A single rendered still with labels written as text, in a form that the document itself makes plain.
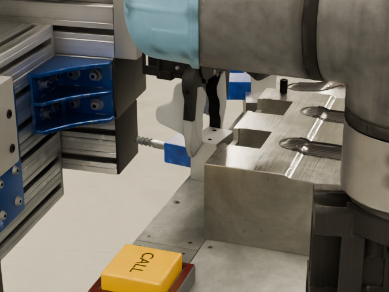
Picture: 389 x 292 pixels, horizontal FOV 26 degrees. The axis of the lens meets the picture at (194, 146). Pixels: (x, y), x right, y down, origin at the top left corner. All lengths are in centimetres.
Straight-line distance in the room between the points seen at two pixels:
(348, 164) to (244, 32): 9
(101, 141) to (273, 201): 43
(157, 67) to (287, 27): 61
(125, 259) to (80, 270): 162
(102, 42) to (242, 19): 78
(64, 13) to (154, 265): 50
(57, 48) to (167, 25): 79
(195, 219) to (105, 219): 175
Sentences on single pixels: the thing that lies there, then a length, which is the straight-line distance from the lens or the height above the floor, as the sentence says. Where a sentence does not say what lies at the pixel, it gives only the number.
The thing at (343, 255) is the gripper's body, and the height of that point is 102.
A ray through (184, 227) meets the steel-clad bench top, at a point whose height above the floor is 80.
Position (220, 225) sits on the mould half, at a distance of 90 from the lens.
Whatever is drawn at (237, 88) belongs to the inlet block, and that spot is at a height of 86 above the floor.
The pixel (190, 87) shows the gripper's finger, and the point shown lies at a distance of 98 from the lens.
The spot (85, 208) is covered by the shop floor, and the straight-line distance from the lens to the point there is 277.
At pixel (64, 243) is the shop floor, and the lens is 258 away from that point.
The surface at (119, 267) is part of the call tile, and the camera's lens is 80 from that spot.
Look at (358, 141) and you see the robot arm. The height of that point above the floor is 109.
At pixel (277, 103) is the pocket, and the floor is 88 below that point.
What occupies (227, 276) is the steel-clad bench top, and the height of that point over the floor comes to 80.
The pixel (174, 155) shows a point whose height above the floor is 83.
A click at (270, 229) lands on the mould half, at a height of 82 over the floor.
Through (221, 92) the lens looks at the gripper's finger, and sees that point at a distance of 106.
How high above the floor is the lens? 125
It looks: 23 degrees down
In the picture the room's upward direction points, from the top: straight up
